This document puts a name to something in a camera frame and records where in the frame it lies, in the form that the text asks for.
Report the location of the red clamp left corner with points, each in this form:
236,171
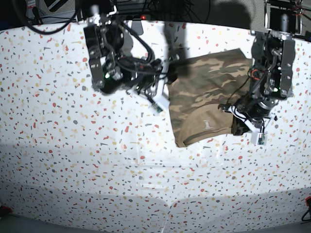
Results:
5,211

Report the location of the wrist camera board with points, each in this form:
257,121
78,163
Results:
261,139
155,109

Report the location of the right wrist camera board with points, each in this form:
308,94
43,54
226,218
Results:
155,109

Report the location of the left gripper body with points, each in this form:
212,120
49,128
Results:
257,111

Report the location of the camouflage T-shirt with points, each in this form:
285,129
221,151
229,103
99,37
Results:
203,83

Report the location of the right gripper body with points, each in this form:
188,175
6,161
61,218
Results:
151,84

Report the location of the black power strip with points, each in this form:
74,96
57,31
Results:
135,17

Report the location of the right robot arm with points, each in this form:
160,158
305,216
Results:
112,70

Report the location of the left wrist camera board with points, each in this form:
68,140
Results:
261,139

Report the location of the red clamp corner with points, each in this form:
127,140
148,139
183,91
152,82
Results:
5,211
308,201

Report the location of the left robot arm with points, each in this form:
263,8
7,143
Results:
270,76

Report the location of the grey metal camera-stand base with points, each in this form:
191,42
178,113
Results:
137,27

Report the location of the red clamp right corner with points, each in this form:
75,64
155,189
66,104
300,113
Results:
308,201

